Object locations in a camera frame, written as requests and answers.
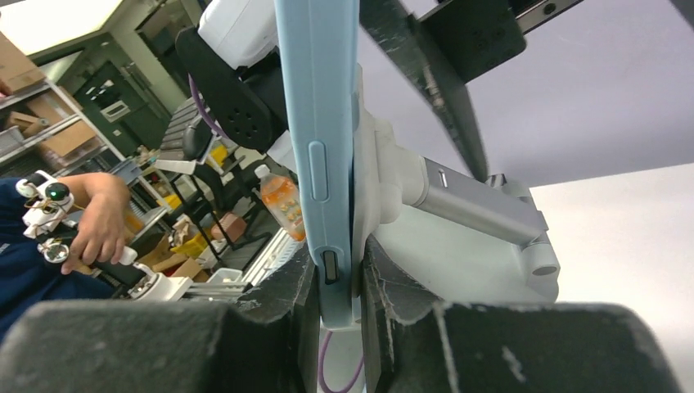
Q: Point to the light blue cased phone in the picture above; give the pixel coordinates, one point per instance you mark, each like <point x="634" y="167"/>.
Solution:
<point x="318" y="47"/>

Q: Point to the orange drink bottle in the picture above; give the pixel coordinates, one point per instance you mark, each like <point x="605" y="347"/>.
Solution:
<point x="282" y="199"/>

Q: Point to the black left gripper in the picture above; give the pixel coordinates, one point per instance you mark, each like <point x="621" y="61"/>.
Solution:
<point x="438" y="53"/>

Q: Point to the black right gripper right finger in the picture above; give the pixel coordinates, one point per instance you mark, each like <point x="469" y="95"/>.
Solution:
<point x="414" y="341"/>

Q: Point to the white folding phone stand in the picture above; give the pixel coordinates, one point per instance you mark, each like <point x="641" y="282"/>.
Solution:
<point x="500" y="242"/>

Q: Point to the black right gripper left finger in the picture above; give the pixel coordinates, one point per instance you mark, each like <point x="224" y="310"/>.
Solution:
<point x="266" y="340"/>

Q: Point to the operator bare hand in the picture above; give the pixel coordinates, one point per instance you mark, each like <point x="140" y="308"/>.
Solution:
<point x="101" y="229"/>

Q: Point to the operator dark blue clothing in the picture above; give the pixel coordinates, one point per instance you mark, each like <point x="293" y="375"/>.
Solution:
<point x="25" y="279"/>

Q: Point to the metal storage shelf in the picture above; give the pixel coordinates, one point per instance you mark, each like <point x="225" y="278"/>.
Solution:
<point x="43" y="128"/>

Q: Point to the brown cardboard box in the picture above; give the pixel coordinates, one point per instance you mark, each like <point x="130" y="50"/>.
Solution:
<point x="17" y="70"/>

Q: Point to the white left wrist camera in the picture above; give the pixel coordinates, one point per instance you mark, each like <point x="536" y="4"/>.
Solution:
<point x="238" y="30"/>

